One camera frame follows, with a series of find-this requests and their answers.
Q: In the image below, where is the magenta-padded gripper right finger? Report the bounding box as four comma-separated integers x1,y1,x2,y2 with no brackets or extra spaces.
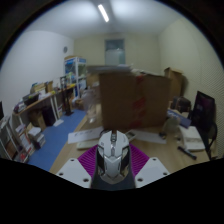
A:
128,143,171,189

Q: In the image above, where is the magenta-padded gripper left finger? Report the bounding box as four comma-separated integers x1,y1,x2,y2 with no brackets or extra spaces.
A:
55,143,101,189

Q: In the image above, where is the white and black computer mouse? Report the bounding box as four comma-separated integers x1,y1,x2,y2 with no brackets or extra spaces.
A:
95,130,132,185

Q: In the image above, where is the white paper sheet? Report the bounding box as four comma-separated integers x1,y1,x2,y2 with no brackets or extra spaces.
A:
131,129,168,145
67,126,105,145

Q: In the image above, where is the black marker pen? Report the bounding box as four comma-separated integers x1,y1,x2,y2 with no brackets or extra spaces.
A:
177,145,198,161

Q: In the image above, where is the blue book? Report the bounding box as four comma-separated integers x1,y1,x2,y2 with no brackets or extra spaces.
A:
166,109,193,129

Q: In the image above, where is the white shelf unit with books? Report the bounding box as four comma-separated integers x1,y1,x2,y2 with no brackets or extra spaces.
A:
0,114,48,164

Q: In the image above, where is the clear glass jar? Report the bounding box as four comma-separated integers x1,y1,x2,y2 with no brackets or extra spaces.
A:
81,88,101,124

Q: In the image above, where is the black office chair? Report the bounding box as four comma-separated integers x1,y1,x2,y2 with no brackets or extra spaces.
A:
190,90,218,161

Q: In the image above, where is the large brown cardboard box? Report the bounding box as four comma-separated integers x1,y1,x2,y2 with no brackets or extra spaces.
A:
99,71,172,131

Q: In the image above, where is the black metal stand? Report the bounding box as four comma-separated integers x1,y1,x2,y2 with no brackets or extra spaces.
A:
59,75,75,117

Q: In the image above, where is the tall brown cardboard box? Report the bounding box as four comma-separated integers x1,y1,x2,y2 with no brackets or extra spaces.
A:
163,67,184,101

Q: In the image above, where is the blue and white display cabinet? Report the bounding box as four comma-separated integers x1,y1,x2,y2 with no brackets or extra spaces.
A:
64,56,88,99

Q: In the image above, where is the grey flat cardboard stack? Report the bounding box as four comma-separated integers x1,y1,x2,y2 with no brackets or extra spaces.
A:
86,64,133,75

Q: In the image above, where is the window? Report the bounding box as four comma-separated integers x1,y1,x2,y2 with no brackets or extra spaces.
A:
104,38,127,66

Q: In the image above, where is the ceiling tube light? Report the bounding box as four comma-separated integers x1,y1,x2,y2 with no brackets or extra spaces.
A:
97,3,110,23

